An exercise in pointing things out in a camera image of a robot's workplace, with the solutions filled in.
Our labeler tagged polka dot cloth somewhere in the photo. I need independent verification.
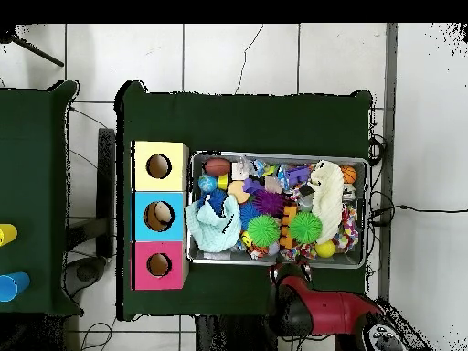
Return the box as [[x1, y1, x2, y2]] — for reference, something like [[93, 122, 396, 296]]
[[279, 241, 316, 263]]

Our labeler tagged wooden box with three holes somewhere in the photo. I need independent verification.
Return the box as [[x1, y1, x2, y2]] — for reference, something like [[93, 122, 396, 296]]
[[130, 140, 190, 292]]

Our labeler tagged blue spiky rubber ball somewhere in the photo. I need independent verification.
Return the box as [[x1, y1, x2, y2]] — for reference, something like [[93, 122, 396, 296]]
[[198, 188, 229, 219], [239, 201, 261, 231]]

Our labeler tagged globe print ball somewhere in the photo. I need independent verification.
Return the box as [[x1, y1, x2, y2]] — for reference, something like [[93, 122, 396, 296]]
[[197, 174, 219, 194]]

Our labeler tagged brown toy football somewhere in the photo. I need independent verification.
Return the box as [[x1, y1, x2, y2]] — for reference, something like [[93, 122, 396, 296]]
[[203, 156, 233, 177]]

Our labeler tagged purple spiky rubber ball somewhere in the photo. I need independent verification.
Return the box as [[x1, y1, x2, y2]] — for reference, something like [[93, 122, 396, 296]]
[[252, 189, 287, 217]]

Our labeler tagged mint knitted cloth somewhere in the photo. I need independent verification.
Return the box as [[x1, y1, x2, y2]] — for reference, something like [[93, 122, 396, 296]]
[[185, 194, 244, 254]]

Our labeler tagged green spiky rubber ball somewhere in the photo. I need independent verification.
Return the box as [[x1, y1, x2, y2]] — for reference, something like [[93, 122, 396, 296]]
[[288, 210, 324, 245], [247, 214, 282, 248]]

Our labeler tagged purple toy building brick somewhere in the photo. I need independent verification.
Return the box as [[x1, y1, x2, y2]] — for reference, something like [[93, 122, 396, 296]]
[[284, 165, 312, 186]]

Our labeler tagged dark green table cloth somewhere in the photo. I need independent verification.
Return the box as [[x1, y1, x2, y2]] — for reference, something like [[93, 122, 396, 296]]
[[0, 80, 84, 317], [114, 80, 374, 323]]

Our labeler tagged cream knitted cloth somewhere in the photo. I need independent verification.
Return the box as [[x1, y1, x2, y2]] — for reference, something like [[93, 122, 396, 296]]
[[309, 159, 346, 244]]

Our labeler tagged black upright panel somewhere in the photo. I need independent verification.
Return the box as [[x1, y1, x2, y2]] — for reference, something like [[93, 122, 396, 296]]
[[96, 127, 117, 260]]

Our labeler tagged grey stand foot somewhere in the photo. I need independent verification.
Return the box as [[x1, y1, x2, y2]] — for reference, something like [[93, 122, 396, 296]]
[[64, 255, 108, 298]]

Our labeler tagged yellow cup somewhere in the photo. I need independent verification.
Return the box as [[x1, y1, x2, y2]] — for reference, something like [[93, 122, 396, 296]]
[[0, 223, 18, 248]]

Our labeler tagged blue cup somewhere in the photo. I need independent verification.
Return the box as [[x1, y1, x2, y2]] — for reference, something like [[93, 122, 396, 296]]
[[0, 271, 31, 303]]

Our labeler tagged black tripod leg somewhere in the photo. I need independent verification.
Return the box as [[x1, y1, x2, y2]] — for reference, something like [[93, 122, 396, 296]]
[[0, 25, 66, 69]]

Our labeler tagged shallow wire mesh bin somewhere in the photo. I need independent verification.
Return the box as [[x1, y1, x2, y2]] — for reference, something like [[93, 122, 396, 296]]
[[185, 150, 369, 271]]

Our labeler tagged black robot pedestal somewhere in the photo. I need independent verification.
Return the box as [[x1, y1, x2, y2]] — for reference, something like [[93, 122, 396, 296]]
[[195, 314, 279, 351]]

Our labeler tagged black power cable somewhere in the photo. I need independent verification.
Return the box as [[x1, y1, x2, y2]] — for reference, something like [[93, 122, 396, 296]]
[[367, 204, 468, 228]]

